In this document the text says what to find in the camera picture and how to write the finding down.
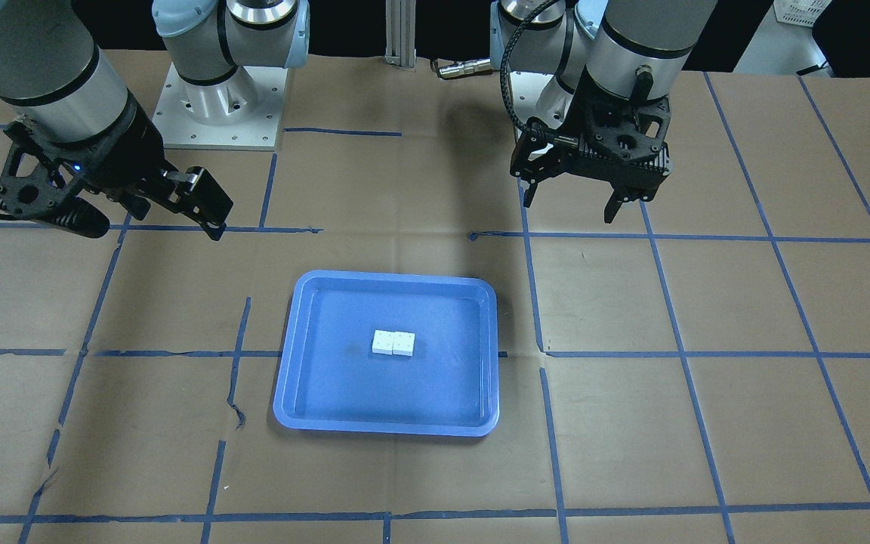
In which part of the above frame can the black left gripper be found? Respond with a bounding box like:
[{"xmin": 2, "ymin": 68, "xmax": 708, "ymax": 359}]
[{"xmin": 511, "ymin": 72, "xmax": 672, "ymax": 224}]

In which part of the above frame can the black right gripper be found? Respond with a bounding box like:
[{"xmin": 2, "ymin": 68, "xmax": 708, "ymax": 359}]
[{"xmin": 0, "ymin": 97, "xmax": 233, "ymax": 241}]

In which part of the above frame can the white toy block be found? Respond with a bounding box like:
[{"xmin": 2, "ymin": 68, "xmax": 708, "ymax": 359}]
[
  {"xmin": 391, "ymin": 332, "xmax": 415, "ymax": 357},
  {"xmin": 372, "ymin": 329, "xmax": 396, "ymax": 355}
]

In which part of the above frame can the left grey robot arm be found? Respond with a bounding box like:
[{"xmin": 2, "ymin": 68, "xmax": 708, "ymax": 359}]
[{"xmin": 0, "ymin": 1, "xmax": 715, "ymax": 240}]

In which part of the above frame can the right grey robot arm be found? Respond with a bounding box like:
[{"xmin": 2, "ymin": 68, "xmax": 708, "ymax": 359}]
[{"xmin": 0, "ymin": 1, "xmax": 310, "ymax": 240}]

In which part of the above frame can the blue plastic tray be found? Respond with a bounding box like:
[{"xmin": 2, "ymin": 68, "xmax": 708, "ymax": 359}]
[{"xmin": 270, "ymin": 270, "xmax": 501, "ymax": 437}]

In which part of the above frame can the black braided cable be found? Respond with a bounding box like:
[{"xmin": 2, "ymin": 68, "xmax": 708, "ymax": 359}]
[{"xmin": 499, "ymin": 0, "xmax": 568, "ymax": 141}]

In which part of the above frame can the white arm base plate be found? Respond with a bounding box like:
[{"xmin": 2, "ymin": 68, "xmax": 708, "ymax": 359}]
[{"xmin": 150, "ymin": 66, "xmax": 291, "ymax": 152}]

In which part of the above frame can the aluminium frame post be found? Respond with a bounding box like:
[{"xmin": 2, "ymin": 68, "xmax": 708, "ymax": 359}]
[{"xmin": 384, "ymin": 0, "xmax": 417, "ymax": 71}]

